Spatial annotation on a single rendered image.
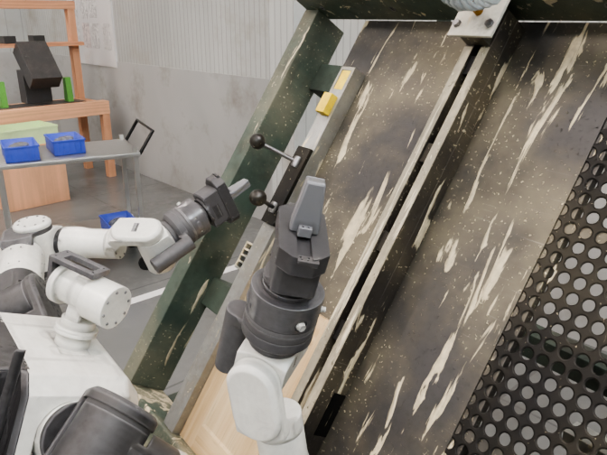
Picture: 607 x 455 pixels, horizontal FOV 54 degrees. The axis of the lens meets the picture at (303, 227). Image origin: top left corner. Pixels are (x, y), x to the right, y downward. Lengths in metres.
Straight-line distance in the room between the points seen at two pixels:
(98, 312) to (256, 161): 0.82
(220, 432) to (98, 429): 0.64
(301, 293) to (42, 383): 0.38
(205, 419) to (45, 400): 0.63
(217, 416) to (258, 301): 0.75
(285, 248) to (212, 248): 1.00
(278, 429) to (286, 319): 0.15
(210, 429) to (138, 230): 0.47
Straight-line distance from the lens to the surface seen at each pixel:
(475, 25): 1.20
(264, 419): 0.75
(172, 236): 1.31
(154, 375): 1.68
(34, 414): 0.87
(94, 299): 0.91
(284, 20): 4.70
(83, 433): 0.77
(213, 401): 1.42
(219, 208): 1.35
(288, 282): 0.64
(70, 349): 0.96
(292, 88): 1.64
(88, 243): 1.36
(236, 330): 0.75
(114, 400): 0.77
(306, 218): 0.64
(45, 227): 1.38
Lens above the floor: 1.81
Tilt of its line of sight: 19 degrees down
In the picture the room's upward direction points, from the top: straight up
